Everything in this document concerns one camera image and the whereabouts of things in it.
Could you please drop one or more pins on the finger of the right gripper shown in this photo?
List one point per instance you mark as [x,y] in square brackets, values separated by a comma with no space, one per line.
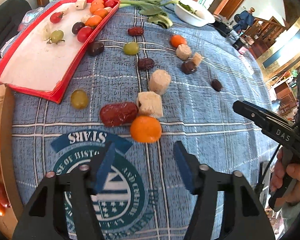
[268,121]

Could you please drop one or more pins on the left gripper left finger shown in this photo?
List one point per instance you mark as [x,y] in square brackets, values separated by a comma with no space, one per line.
[44,216]

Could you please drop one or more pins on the smooth red date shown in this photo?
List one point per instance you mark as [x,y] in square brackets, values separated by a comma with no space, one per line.
[3,196]

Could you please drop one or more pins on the large red date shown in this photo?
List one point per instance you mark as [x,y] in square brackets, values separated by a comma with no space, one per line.
[116,114]

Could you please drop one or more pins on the white cake block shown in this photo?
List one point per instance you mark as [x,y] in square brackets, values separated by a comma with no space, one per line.
[150,104]

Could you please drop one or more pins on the round beige rice cake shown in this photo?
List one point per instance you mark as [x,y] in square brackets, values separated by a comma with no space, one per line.
[159,81]

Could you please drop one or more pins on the small dark date right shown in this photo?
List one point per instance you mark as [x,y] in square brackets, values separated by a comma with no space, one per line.
[216,85]

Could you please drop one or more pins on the cardboard box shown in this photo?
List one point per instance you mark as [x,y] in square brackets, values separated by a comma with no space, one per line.
[7,177]

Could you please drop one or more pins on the small beige cake cube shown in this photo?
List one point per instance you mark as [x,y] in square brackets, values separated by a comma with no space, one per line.
[197,59]

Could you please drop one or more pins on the small dark plum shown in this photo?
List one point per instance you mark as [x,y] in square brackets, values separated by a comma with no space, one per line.
[188,67]

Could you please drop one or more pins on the beige cake piece far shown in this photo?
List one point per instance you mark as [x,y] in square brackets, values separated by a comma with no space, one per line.
[183,52]

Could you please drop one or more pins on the green grape near tray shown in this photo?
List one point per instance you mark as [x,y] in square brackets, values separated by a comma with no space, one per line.
[79,99]

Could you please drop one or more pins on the white enamel basin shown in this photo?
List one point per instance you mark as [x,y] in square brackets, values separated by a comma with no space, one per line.
[193,13]

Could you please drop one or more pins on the small orange mandarin far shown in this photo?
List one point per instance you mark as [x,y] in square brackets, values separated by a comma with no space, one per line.
[177,40]

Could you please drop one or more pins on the blue plaid tablecloth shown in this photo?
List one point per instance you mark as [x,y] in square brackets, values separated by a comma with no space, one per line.
[121,129]

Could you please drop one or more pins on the dark wrinkled date centre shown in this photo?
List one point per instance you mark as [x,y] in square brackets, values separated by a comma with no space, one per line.
[145,64]

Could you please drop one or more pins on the red plastic tray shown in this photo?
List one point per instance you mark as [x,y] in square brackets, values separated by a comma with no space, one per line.
[31,66]

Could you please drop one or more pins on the green grape centre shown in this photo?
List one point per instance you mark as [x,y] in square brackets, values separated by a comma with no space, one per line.
[131,48]

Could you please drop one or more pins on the red date far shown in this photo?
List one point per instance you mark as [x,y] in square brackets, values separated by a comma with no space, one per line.
[135,31]

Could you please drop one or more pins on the green leafy vegetable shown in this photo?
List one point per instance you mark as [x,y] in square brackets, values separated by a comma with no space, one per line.
[153,9]

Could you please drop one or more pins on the green grape in tray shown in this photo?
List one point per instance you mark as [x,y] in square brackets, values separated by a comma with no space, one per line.
[56,37]

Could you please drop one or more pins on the red tomato in tray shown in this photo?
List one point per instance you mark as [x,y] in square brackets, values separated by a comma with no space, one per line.
[84,34]

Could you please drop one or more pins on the white cake piece in tray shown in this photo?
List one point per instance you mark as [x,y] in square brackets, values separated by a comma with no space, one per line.
[46,32]

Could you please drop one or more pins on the dark plum in tray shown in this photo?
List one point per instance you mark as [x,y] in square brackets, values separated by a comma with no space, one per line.
[77,27]

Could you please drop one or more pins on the orange mandarin in tray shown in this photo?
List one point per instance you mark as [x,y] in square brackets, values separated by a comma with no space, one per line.
[93,21]

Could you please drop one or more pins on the red cherry tomato left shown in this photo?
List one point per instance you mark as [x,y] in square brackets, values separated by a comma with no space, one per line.
[56,17]

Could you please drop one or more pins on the red tomato tray corner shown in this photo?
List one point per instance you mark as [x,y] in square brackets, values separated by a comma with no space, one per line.
[109,3]

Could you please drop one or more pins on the black sofa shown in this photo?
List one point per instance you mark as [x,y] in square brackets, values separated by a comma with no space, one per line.
[11,15]

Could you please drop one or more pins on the white cake cube in tray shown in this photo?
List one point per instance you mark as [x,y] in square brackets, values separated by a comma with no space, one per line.
[80,4]

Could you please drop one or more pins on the orange mandarin tray back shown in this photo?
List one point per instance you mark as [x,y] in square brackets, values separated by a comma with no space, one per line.
[95,5]

